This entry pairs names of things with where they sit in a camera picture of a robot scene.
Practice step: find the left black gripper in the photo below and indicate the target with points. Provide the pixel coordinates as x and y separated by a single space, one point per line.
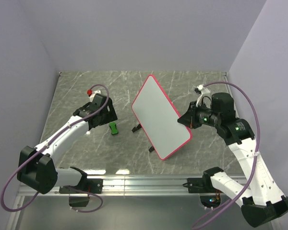
111 115

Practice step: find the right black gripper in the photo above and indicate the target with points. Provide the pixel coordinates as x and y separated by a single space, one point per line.
189 119

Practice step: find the green whiteboard eraser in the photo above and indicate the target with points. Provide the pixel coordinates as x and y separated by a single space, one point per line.
113 128

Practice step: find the pink framed whiteboard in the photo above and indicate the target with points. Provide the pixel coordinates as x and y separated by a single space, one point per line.
158 117

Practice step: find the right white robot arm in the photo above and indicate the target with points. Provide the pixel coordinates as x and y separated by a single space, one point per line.
262 201

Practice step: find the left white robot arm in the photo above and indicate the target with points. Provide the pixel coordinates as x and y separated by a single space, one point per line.
37 164

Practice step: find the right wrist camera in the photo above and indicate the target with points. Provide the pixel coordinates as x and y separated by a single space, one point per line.
202 92

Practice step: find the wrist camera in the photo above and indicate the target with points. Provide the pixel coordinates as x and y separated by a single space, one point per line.
202 92
92 93

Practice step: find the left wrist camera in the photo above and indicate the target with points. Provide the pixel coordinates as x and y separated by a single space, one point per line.
92 93

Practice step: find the aluminium rail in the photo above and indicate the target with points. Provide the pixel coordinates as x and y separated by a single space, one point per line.
143 185

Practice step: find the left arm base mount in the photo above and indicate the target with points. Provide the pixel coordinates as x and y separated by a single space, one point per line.
79 196

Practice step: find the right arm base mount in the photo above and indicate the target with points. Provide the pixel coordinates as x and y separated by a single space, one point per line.
209 196

